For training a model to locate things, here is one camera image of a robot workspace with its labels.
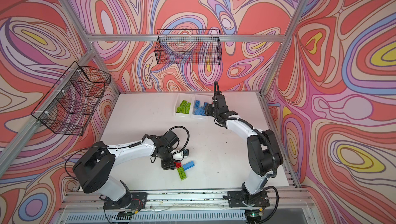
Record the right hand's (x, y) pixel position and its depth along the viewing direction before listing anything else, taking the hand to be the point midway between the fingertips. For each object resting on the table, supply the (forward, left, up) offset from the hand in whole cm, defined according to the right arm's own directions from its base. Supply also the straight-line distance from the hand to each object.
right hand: (211, 110), depth 94 cm
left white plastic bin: (+21, +15, -10) cm, 28 cm away
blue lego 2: (+6, +7, -9) cm, 13 cm away
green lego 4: (-33, +18, -11) cm, 39 cm away
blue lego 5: (-30, +14, -10) cm, 35 cm away
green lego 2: (+10, +15, -10) cm, 21 cm away
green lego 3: (+9, +21, -10) cm, 25 cm away
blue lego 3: (+5, +5, -10) cm, 12 cm away
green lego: (+15, +19, -10) cm, 26 cm away
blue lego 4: (+13, +3, -11) cm, 17 cm away
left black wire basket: (-13, +66, +23) cm, 71 cm away
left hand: (-26, +21, -12) cm, 36 cm away
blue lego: (+14, +8, -10) cm, 19 cm away
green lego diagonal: (+9, +18, -10) cm, 22 cm away
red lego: (-30, +19, -7) cm, 37 cm away
